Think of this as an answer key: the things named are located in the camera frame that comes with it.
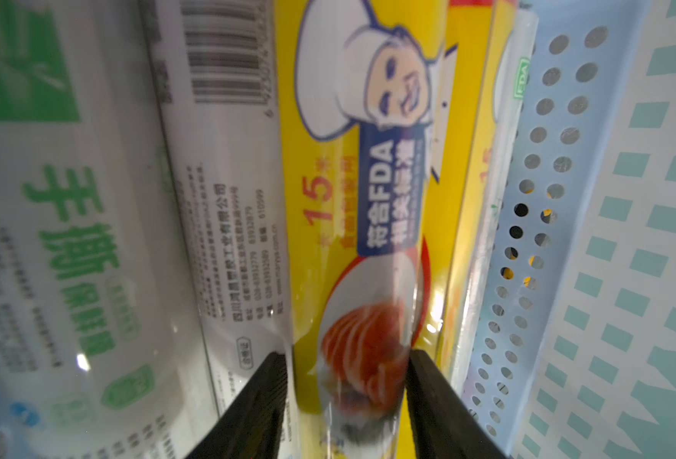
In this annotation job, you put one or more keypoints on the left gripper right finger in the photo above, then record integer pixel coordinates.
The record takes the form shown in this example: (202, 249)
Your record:
(442, 427)

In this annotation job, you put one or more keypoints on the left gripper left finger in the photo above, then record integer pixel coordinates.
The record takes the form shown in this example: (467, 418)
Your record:
(252, 426)

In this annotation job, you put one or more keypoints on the yellow wrap roll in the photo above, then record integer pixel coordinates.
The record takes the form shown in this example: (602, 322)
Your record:
(359, 85)
(477, 34)

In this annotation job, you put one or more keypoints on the blue plastic basket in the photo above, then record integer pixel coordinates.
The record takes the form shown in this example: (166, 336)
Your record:
(580, 59)

